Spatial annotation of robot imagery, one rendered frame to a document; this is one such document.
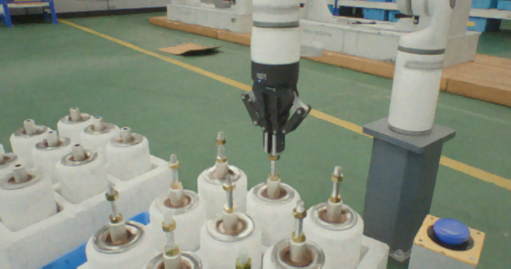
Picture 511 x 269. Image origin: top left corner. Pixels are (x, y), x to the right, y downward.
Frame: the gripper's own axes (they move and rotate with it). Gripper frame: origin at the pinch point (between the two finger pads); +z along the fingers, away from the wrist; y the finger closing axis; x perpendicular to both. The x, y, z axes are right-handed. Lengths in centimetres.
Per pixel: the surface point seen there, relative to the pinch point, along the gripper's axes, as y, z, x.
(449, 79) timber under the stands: -17, 28, 181
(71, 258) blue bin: -29.3, 24.4, -25.5
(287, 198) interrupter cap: 3.0, 9.8, 0.1
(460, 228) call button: 30.1, 2.1, -1.7
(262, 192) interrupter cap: -1.5, 9.8, -1.2
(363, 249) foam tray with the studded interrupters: 15.3, 18.1, 6.2
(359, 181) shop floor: -9, 35, 56
